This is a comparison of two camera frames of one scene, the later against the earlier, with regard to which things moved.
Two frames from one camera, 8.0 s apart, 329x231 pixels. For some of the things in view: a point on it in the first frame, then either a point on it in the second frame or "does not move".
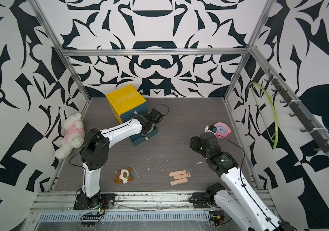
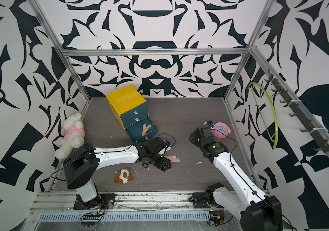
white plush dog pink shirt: x=75 y=136 does not move
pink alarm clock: x=222 y=129 does not move
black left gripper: x=143 y=119 to x=164 y=164
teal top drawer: x=141 y=109 does not move
